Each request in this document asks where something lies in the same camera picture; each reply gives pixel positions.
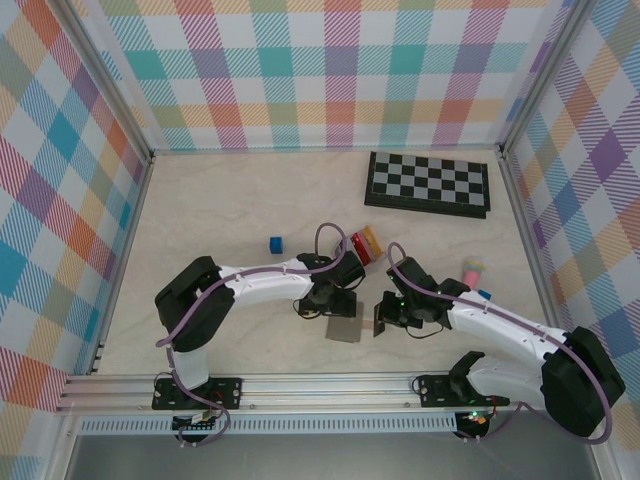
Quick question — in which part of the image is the aluminium frame leg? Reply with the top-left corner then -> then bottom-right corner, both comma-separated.
582,410 -> 617,480
47,413 -> 81,480

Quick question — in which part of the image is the aluminium table edge rail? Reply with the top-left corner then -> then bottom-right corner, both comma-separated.
87,154 -> 156,376
499,147 -> 576,371

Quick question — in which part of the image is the small circuit board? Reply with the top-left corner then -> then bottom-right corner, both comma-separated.
457,409 -> 494,431
172,412 -> 221,434

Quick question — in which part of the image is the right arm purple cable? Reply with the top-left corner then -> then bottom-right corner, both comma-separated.
386,242 -> 615,446

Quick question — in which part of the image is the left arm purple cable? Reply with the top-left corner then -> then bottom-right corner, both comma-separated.
156,222 -> 347,449

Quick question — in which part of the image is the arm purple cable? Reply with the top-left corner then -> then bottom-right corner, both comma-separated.
156,222 -> 347,449
386,242 -> 615,446

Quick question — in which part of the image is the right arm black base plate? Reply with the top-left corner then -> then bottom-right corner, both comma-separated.
417,374 -> 511,409

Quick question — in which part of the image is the gold card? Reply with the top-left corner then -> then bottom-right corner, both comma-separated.
362,225 -> 385,260

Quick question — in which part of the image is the grey leather card holder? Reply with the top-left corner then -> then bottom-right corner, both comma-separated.
323,318 -> 377,345

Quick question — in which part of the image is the wide aluminium base rail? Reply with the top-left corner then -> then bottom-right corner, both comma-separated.
54,372 -> 609,414

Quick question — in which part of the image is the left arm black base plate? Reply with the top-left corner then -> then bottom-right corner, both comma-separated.
151,377 -> 245,411

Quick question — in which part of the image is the slotted white cable duct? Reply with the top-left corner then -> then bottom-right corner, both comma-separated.
78,417 -> 459,435

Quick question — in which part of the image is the red card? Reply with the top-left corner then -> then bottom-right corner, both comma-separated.
349,231 -> 375,265

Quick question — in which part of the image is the pink toy microphone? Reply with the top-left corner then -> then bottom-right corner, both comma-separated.
462,257 -> 487,287

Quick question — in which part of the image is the black grey chess board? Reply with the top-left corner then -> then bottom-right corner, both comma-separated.
363,150 -> 492,220

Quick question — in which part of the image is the clear acrylic card stand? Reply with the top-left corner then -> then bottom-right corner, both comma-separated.
332,224 -> 385,266

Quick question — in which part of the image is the aluminium frame post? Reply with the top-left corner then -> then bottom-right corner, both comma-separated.
498,0 -> 591,156
52,0 -> 154,164

